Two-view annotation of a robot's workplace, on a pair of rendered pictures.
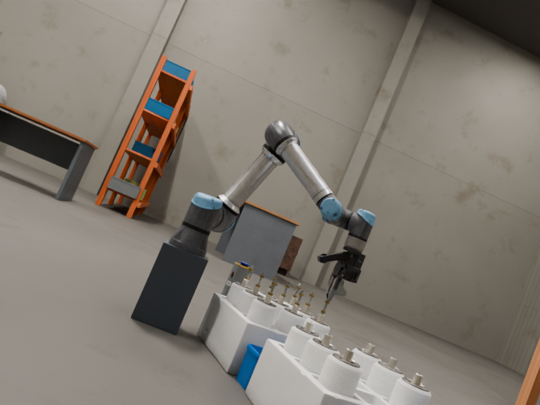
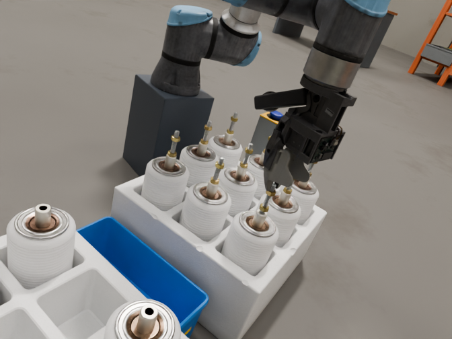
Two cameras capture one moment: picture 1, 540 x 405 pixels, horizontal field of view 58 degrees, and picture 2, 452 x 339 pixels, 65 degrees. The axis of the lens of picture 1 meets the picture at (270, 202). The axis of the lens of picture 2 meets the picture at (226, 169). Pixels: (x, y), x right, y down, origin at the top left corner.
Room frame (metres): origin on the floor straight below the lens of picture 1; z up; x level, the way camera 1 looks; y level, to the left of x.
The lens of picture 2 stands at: (1.40, -0.71, 0.67)
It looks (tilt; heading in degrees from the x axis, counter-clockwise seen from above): 29 degrees down; 49
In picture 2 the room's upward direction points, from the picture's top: 18 degrees clockwise
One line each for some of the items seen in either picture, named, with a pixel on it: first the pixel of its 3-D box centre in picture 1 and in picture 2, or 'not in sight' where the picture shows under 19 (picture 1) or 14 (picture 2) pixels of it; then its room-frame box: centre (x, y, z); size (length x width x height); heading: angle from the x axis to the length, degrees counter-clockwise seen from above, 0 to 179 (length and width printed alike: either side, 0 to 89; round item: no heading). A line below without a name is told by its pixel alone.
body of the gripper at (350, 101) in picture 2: (348, 264); (313, 120); (1.85, -0.37, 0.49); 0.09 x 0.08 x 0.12; 98
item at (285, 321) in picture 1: (284, 336); (200, 226); (1.80, -0.24, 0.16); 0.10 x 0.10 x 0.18
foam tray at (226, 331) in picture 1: (263, 342); (220, 227); (1.91, -0.19, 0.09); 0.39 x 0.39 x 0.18; 24
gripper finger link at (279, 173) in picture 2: (338, 291); (280, 175); (1.83, -0.37, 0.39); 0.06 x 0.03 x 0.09; 98
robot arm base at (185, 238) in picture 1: (191, 238); (178, 70); (1.92, 0.23, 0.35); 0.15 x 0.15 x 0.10
